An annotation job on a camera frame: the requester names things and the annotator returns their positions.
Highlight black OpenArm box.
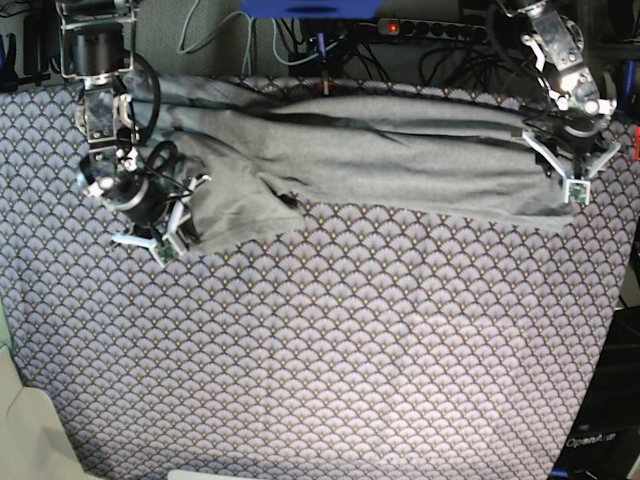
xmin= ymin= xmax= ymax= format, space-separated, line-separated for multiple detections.
xmin=549 ymin=307 xmax=639 ymax=479

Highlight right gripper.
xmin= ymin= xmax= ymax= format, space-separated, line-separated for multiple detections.
xmin=111 ymin=174 xmax=211 ymax=266

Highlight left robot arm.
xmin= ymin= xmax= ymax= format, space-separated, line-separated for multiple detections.
xmin=486 ymin=1 xmax=621 ymax=205

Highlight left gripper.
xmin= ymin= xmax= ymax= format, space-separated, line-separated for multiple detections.
xmin=511 ymin=124 xmax=622 ymax=204

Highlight blue clamp at right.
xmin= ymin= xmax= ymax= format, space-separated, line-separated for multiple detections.
xmin=618 ymin=60 xmax=639 ymax=114

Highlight grey T-shirt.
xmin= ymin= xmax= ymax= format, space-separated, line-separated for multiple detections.
xmin=153 ymin=76 xmax=573 ymax=253

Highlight blue clamp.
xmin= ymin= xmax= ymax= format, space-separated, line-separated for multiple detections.
xmin=618 ymin=60 xmax=639 ymax=114
xmin=1 ymin=33 xmax=51 ymax=93

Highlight beige chair at corner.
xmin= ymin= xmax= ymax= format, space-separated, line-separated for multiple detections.
xmin=1 ymin=319 xmax=91 ymax=479

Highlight fan-patterned tablecloth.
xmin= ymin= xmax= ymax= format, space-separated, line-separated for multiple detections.
xmin=1 ymin=88 xmax=639 ymax=479

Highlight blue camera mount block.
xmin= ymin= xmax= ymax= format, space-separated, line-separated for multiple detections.
xmin=241 ymin=0 xmax=382 ymax=19

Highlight black power strip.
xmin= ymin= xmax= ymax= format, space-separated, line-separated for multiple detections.
xmin=373 ymin=18 xmax=487 ymax=43

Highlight red clamp pad right edge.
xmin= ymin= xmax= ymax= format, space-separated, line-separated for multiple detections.
xmin=634 ymin=125 xmax=640 ymax=161

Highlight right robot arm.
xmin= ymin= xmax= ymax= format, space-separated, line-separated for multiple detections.
xmin=54 ymin=1 xmax=210 ymax=266

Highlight blue clamp at left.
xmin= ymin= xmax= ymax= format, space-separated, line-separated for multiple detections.
xmin=1 ymin=33 xmax=51 ymax=93

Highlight orange-tipped table clamp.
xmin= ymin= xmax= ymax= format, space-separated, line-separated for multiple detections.
xmin=316 ymin=32 xmax=331 ymax=97

